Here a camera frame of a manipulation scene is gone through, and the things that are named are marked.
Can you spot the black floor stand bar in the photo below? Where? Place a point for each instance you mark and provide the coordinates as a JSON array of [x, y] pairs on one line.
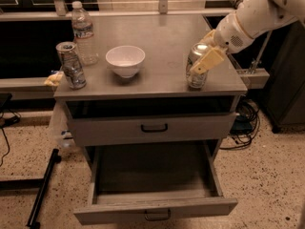
[[32, 221]]

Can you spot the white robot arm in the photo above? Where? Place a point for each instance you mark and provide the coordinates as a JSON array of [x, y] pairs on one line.
[[259, 16]]

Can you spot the yellow crumpled bag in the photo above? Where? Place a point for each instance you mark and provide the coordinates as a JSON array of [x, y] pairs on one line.
[[54, 79]]

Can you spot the open lower drawer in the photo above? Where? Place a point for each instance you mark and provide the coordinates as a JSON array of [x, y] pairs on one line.
[[153, 182]]

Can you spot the closed upper drawer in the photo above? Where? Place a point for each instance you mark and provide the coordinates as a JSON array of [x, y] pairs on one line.
[[130, 130]]

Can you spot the clear plastic water bottle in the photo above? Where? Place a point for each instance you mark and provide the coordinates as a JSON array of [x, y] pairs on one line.
[[83, 31]]

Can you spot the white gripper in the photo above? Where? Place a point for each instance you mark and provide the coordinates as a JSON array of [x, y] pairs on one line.
[[229, 34]]

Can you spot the silver 7up soda can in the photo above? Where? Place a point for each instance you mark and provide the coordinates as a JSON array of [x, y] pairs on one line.
[[196, 75]]

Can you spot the white ceramic bowl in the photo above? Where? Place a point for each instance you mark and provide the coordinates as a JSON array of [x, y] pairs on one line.
[[125, 61]]

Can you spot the grey drawer cabinet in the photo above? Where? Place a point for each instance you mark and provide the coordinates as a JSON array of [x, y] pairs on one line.
[[160, 87]]

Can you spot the clear plastic bag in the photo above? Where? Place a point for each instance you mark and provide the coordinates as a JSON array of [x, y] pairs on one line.
[[59, 129]]

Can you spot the tall slim drink can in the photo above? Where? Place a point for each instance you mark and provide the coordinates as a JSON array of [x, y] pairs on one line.
[[71, 64]]

